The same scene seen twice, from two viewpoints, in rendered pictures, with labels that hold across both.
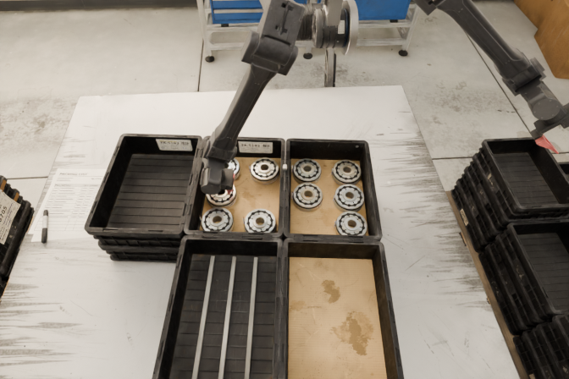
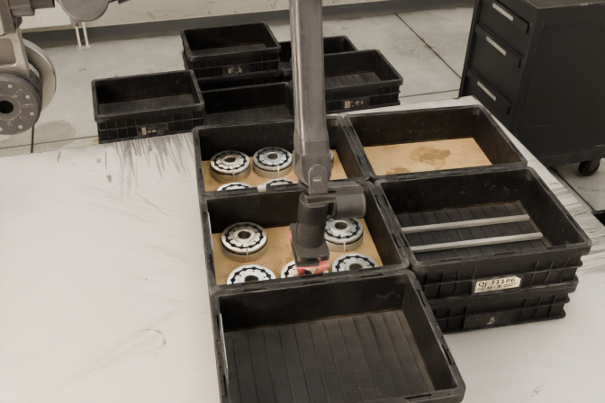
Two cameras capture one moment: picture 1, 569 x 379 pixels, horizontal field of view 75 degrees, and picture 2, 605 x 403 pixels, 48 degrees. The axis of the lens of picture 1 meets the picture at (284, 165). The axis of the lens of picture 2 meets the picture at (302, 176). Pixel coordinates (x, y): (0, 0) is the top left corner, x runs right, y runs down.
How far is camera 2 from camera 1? 154 cm
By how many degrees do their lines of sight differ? 69
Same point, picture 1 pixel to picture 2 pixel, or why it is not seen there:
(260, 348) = (487, 215)
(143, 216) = (375, 380)
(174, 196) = (322, 349)
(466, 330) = not seen: hidden behind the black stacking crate
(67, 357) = not seen: outside the picture
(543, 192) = (161, 102)
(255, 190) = (281, 252)
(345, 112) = (53, 215)
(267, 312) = (448, 215)
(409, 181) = not seen: hidden behind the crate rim
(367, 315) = (410, 149)
